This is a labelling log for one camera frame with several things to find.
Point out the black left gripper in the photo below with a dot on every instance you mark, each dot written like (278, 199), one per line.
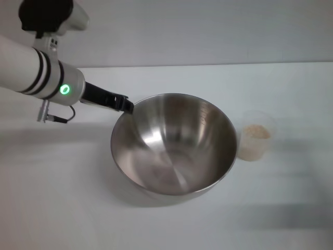
(99, 97)

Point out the stainless steel mixing bowl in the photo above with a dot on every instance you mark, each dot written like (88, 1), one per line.
(174, 148)

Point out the white rice grains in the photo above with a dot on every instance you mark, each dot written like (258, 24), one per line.
(257, 132)

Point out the clear plastic measuring cup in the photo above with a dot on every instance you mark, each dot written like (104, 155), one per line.
(256, 148)

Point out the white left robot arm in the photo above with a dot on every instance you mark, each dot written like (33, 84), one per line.
(33, 67)

